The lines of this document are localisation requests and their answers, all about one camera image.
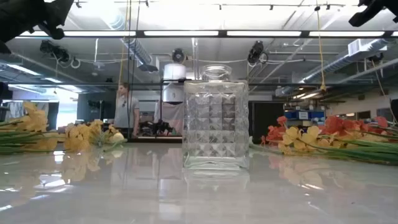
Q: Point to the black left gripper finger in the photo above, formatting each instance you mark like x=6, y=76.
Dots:
x=56, y=9
x=57, y=32

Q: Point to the red artificial flower bunch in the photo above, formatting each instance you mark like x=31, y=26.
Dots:
x=334, y=124
x=275, y=133

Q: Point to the green stem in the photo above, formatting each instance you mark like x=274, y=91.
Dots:
x=118, y=137

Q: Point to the square faceted glass vase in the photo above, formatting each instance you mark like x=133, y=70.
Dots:
x=214, y=124

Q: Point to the black ceiling-mounted device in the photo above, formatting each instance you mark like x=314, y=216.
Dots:
x=54, y=49
x=255, y=51
x=178, y=56

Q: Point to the patterned fabric screen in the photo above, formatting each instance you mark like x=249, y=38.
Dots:
x=15, y=110

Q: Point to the person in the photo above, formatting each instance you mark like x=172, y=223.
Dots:
x=126, y=112

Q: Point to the blue storage bins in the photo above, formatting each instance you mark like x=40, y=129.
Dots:
x=317, y=115

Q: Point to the overhead LED light bar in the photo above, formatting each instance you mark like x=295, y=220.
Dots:
x=180, y=33

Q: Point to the white cylindrical tank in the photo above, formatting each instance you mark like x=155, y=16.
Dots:
x=174, y=73

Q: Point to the black cabinet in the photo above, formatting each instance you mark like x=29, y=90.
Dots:
x=264, y=121

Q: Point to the silver ventilation duct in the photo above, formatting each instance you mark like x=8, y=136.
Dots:
x=140, y=53
x=342, y=62

